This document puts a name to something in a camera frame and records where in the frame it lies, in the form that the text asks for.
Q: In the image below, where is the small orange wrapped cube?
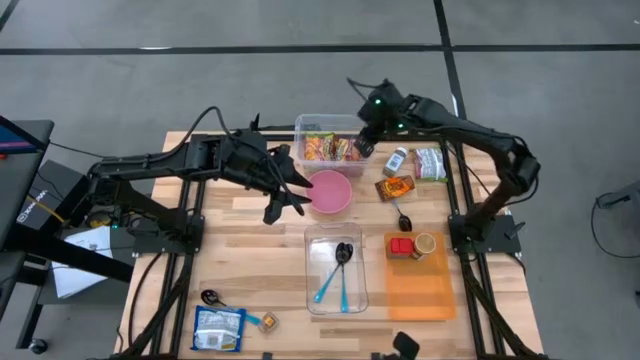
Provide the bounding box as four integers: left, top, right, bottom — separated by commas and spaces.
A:
258, 312, 280, 334

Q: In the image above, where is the blue white food pouch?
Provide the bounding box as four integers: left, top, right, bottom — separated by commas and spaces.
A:
191, 305, 248, 353

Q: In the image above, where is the clear plastic bin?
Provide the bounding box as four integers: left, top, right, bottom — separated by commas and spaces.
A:
293, 113, 375, 177
303, 222, 370, 316

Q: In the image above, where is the orange black seasoning packet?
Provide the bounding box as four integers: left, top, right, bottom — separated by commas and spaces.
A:
374, 174, 417, 203

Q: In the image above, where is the tilted blue-lit screen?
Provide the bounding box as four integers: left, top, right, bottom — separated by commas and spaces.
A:
0, 115, 50, 156

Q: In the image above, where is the white green food packet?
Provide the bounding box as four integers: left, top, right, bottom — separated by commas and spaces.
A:
412, 147, 448, 182

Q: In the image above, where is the teal-handled black spoon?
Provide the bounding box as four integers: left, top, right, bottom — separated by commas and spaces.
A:
313, 243, 350, 305
200, 288, 262, 327
337, 242, 355, 314

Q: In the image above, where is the black handheld object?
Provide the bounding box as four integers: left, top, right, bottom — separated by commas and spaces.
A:
392, 331, 421, 360

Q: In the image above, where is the red-lidded small box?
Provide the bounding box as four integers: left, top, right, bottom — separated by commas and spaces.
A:
384, 236, 416, 261

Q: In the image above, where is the glass saffron spice jar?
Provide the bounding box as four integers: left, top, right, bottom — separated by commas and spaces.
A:
382, 146, 409, 178

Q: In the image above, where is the orange translucent tray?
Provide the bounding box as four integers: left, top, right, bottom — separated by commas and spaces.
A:
383, 231, 458, 322

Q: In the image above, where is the black equipment box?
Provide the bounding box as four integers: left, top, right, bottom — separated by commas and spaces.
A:
16, 159, 107, 234

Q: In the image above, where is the pink bowl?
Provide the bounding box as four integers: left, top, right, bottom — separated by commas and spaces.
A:
305, 168, 354, 215

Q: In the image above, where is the red ramen noodle packet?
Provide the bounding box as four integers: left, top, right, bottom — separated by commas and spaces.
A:
342, 137, 365, 162

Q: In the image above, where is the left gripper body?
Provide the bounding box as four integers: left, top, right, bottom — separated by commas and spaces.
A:
218, 128, 282, 195

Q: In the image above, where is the thick black cable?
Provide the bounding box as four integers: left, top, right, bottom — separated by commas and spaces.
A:
127, 252, 164, 346

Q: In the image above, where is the orange Maruchan ramen packet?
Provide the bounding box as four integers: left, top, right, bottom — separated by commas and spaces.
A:
303, 132, 329, 162

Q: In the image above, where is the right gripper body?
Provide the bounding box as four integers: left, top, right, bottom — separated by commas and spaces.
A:
357, 78, 417, 140

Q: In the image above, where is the white paper sheet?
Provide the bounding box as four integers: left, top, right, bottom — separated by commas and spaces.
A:
51, 225, 114, 300

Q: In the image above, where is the black side desk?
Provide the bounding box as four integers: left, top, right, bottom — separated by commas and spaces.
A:
0, 115, 134, 351

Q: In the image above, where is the gray floor object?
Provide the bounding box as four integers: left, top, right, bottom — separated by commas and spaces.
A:
594, 179, 640, 211

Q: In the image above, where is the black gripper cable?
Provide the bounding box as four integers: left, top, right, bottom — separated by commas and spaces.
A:
167, 105, 237, 152

